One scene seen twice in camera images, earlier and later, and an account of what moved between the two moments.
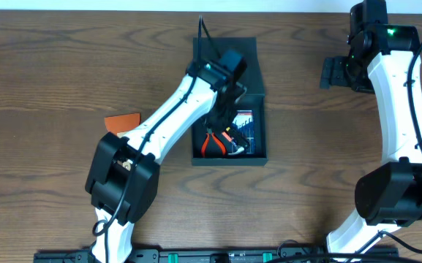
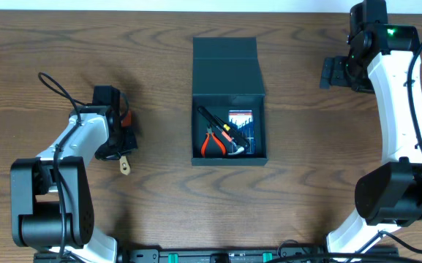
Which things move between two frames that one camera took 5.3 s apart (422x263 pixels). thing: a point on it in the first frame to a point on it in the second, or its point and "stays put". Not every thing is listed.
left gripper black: [224, 119] to [129, 142]
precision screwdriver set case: [243, 122] stays put
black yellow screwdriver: [238, 138] stays put
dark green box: [252, 98] stays put
